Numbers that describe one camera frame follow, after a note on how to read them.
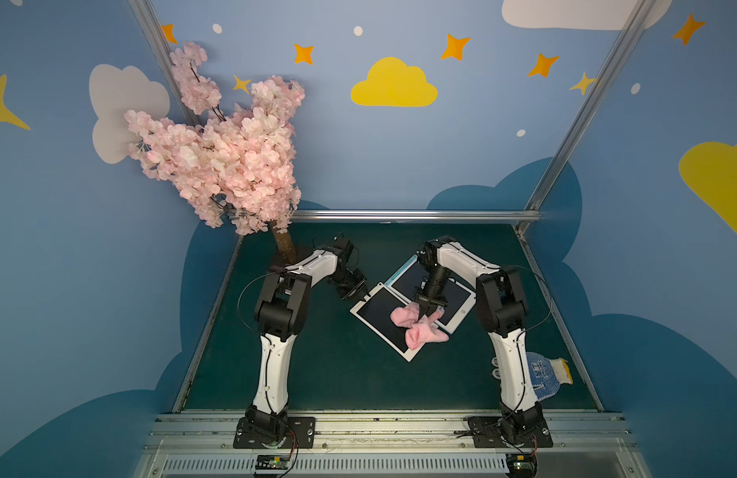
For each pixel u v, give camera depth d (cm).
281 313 58
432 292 85
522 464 73
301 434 74
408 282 105
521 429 65
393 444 74
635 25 71
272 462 72
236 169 59
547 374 84
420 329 82
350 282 89
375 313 101
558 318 101
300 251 108
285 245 101
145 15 69
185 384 86
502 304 60
